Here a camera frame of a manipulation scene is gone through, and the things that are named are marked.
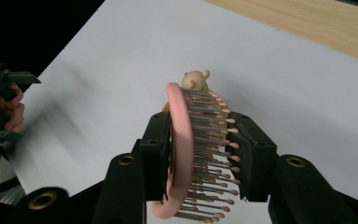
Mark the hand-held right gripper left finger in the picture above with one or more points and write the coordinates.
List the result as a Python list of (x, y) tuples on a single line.
[(157, 155)]

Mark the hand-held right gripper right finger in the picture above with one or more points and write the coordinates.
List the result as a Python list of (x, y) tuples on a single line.
[(256, 161)]

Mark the pink hairbrush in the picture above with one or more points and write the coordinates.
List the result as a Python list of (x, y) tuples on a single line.
[(181, 140)]

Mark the white board sheet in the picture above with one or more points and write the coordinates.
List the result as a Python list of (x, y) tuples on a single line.
[(121, 62)]

